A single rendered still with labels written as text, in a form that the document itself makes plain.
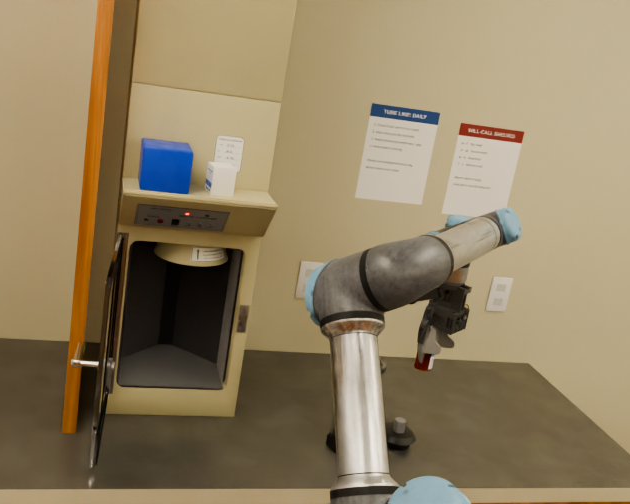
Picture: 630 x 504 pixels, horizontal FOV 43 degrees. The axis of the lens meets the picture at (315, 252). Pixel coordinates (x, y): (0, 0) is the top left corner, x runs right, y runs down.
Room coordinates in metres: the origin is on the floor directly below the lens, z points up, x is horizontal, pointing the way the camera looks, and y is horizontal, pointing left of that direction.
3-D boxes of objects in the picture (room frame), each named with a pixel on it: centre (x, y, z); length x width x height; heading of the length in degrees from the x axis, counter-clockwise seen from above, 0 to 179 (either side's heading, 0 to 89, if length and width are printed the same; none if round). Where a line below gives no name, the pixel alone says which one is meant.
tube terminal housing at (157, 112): (1.82, 0.32, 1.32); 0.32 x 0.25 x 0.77; 107
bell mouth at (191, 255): (1.81, 0.29, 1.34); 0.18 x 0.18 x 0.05
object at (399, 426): (1.76, -0.27, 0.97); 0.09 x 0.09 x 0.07
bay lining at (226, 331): (1.82, 0.32, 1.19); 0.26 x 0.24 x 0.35; 107
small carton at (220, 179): (1.66, 0.22, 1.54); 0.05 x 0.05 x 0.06; 25
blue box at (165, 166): (1.63, 0.34, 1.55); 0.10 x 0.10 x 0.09; 17
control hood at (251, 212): (1.65, 0.26, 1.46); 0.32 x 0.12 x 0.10; 107
